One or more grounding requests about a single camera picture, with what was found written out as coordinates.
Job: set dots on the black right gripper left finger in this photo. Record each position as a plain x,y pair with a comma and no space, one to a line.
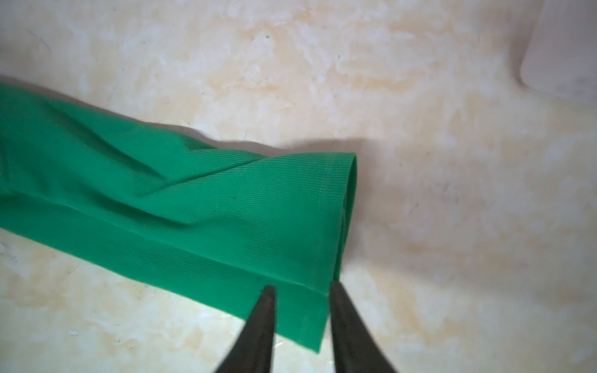
253,349

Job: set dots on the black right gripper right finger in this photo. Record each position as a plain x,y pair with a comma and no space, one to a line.
354,347

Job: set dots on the green tank top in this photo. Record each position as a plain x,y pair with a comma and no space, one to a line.
160,207

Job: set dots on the white perforated plastic basket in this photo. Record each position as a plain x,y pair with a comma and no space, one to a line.
560,59

